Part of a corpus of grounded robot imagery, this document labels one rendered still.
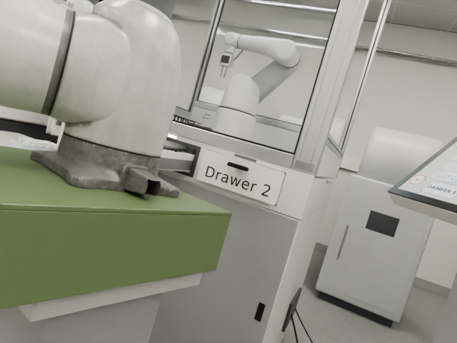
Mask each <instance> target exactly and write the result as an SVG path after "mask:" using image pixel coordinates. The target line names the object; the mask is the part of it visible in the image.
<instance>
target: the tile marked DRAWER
mask: <svg viewBox="0 0 457 343"><path fill-rule="evenodd" d="M420 191H421V192H423V193H428V194H431V195H436V196H439V197H444V198H446V199H453V198H454V197H455V196H457V186H456V185H453V184H447V183H444V182H438V181H434V180H433V181H431V182H430V183H429V184H427V185H426V186H425V187H424V188H423V189H421V190H420Z"/></svg>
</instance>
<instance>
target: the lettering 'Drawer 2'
mask: <svg viewBox="0 0 457 343"><path fill-rule="evenodd" d="M209 167H210V166H208V167H207V171H206V175H205V176H207V172H208V169H209ZM210 168H212V169H213V171H214V172H213V174H212V176H207V177H209V178H211V177H213V176H214V173H215V170H214V168H213V167H210ZM223 175H225V176H227V178H226V181H223V180H222V179H223V178H225V177H222V179H221V181H222V182H225V183H227V181H228V178H229V177H228V175H226V174H223ZM235 180H236V183H235V186H238V184H239V182H240V181H241V179H240V180H239V182H238V183H237V178H235V179H234V181H235ZM234 181H233V177H232V176H231V185H233V183H234ZM244 182H247V183H248V185H246V184H244ZM243 185H246V186H249V182H248V181H243V182H242V185H241V186H242V188H243V189H245V188H244V187H243ZM264 186H268V187H269V189H268V190H267V191H265V192H264V193H266V192H268V191H269V190H270V188H271V187H270V186H269V185H268V184H265V185H264ZM245 190H247V189H245ZM264 193H262V194H261V195H264ZM264 196H266V197H268V195H264Z"/></svg>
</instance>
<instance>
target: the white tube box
mask: <svg viewBox="0 0 457 343"><path fill-rule="evenodd" d="M9 147H14V148H21V149H27V150H49V151H57V149H58V148H57V147H54V146H53V147H52V148H49V147H48V145H47V147H46V148H45V147H43V143H39V142H35V144H31V142H30V141H26V140H23V142H22V143H20V142H19V141H18V140H17V139H12V138H11V139H10V144H9Z"/></svg>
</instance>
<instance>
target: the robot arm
mask: <svg viewBox="0 0 457 343"><path fill-rule="evenodd" d="M181 75H182V58H181V48H180V40H179V37H178V34H177V32H176V30H175V28H174V26H173V23H172V22H171V21H170V19H169V18H168V17H167V16H166V15H164V14H163V13H162V12H161V11H159V10H158V9H156V8H155V7H152V6H151V5H148V4H147V3H144V2H142V1H139V0H104V1H101V2H99V3H97V4H96V5H93V4H92V3H91V2H89V1H88V0H67V1H66V3H65V5H63V4H60V2H59V0H0V106H3V107H7V108H12V109H16V110H24V111H28V112H36V113H39V114H45V115H48V116H49V120H48V125H47V129H46V133H50V135H56V136H59V133H60V130H61V124H62V122H64V123H65V127H64V131H63V135H62V137H61V140H60V143H59V145H58V149H57V151H49V150H32V152H31V156H30V159H31V160H33V161H36V162H38V163H41V164H42V165H43V166H45V167H47V168H48V169H50V170H51V171H53V172H54V173H56V174H58V175H59V176H60V177H62V178H64V179H65V180H66V181H67V184H68V185H71V186H74V187H77V188H81V189H101V190H109V191H122V192H129V193H139V194H142V195H149V196H157V195H160V196H165V197H172V198H178V195H179V193H180V190H179V188H177V187H175V186H173V185H172V184H169V183H168V182H166V181H164V180H163V179H161V178H159V177H158V174H157V173H158V166H159V163H160V156H161V153H162V151H163V146H164V145H165V142H166V139H167V136H168V134H169V130H170V128H171V123H172V120H173V116H174V113H175V108H176V104H177V98H178V95H179V91H180V83H181Z"/></svg>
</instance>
